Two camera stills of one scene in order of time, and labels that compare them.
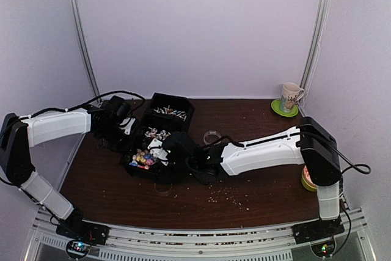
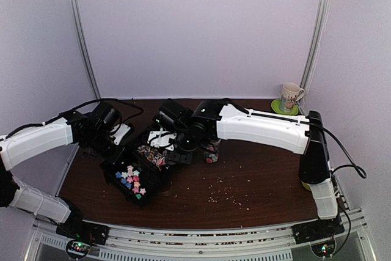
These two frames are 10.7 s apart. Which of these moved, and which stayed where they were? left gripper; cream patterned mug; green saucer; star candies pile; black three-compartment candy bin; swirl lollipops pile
Moved: swirl lollipops pile; black three-compartment candy bin; left gripper; star candies pile
Stayed: green saucer; cream patterned mug
